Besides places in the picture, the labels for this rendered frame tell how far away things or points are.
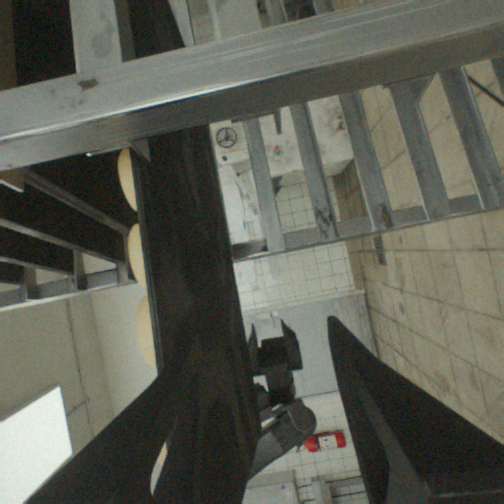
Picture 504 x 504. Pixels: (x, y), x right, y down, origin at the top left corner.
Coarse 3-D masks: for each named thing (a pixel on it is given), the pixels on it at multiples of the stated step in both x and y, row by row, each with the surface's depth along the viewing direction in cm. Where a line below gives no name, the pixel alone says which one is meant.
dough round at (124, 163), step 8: (128, 152) 26; (120, 160) 26; (128, 160) 26; (120, 168) 25; (128, 168) 25; (120, 176) 26; (128, 176) 25; (128, 184) 25; (128, 192) 26; (128, 200) 26; (136, 208) 27
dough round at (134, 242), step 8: (136, 224) 26; (136, 232) 25; (128, 240) 25; (136, 240) 24; (128, 248) 25; (136, 248) 24; (136, 256) 24; (136, 264) 24; (136, 272) 24; (144, 272) 24; (144, 280) 25
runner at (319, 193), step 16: (272, 0) 72; (272, 16) 71; (304, 112) 67; (304, 128) 66; (304, 144) 65; (304, 160) 65; (320, 160) 62; (320, 176) 64; (320, 192) 63; (320, 208) 63; (320, 224) 62; (336, 224) 60; (320, 240) 62
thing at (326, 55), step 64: (384, 0) 19; (448, 0) 18; (128, 64) 19; (192, 64) 19; (256, 64) 19; (320, 64) 18; (384, 64) 19; (448, 64) 20; (0, 128) 19; (64, 128) 19; (128, 128) 20
